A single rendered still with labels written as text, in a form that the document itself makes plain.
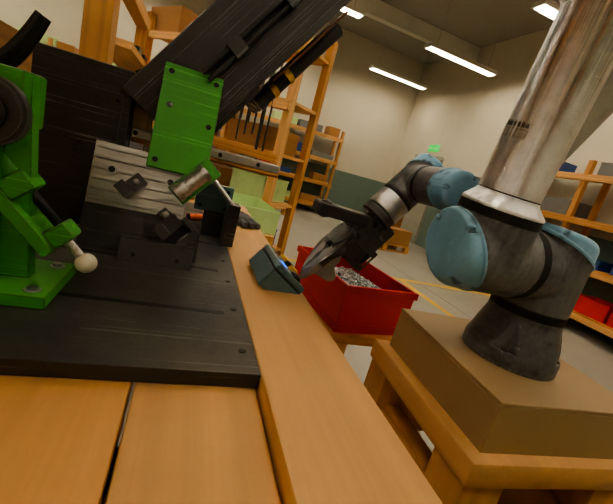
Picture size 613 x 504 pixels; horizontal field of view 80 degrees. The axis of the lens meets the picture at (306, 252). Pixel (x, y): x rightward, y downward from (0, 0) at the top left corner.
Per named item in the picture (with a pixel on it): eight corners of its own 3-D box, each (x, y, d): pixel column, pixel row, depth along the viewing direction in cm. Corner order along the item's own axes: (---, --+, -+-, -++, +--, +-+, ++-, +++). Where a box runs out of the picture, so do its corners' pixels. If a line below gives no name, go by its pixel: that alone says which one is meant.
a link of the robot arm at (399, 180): (437, 150, 71) (414, 149, 79) (395, 188, 71) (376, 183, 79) (456, 181, 74) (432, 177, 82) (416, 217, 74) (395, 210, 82)
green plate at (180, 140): (203, 184, 83) (220, 94, 83) (205, 179, 75) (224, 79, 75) (148, 172, 79) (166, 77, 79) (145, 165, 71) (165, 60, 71)
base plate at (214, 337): (215, 212, 145) (216, 207, 145) (257, 389, 44) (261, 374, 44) (97, 188, 131) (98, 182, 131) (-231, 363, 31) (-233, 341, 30)
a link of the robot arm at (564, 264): (587, 324, 58) (627, 244, 55) (524, 313, 54) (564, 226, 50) (526, 293, 69) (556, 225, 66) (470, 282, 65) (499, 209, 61)
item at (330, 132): (323, 215, 980) (346, 130, 929) (203, 188, 872) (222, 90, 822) (317, 211, 1029) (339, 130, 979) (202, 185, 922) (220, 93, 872)
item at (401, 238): (383, 242, 793) (394, 209, 776) (407, 254, 724) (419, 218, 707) (337, 234, 737) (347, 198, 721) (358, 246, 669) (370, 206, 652)
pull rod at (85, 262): (98, 270, 53) (103, 232, 52) (93, 277, 50) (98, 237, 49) (54, 264, 51) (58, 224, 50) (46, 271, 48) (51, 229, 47)
